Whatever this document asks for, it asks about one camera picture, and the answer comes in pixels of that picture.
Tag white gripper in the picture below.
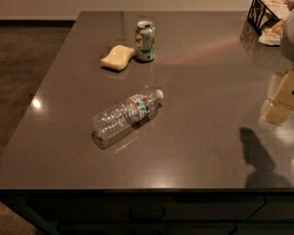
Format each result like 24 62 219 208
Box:
261 8 294 125

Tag green 7up soda can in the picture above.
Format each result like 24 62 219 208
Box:
135 21 155 62

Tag clear plastic water bottle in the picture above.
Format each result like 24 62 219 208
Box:
92 89 164 140

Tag dark cabinet drawers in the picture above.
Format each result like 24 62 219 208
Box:
0 193 294 235

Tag yellow sponge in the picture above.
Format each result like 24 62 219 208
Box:
101 45 136 71

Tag black wire napkin basket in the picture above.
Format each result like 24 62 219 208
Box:
247 0 266 35

